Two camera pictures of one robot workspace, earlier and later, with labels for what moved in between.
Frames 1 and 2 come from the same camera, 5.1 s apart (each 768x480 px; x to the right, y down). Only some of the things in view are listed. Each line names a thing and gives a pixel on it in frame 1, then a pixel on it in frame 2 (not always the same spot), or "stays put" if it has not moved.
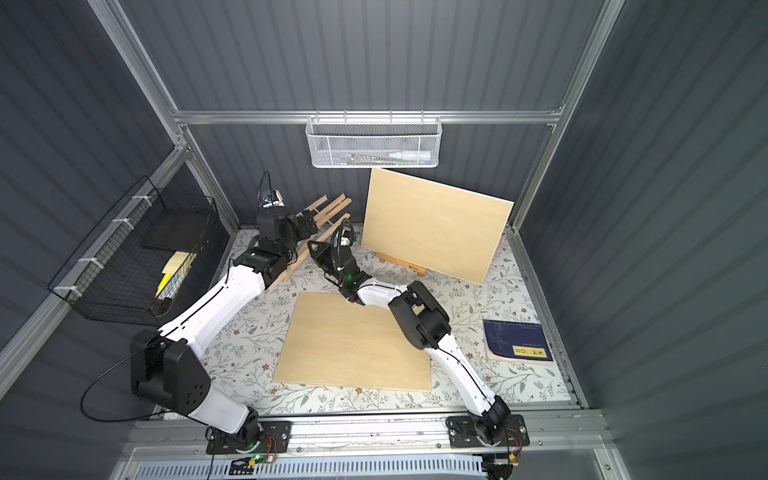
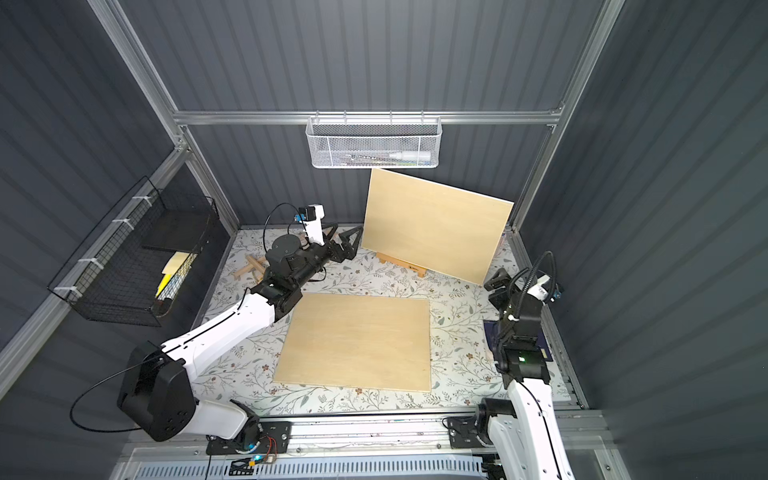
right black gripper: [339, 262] to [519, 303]
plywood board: [331, 341] stays put
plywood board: [438, 228] stays put
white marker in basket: [410, 155] stays put
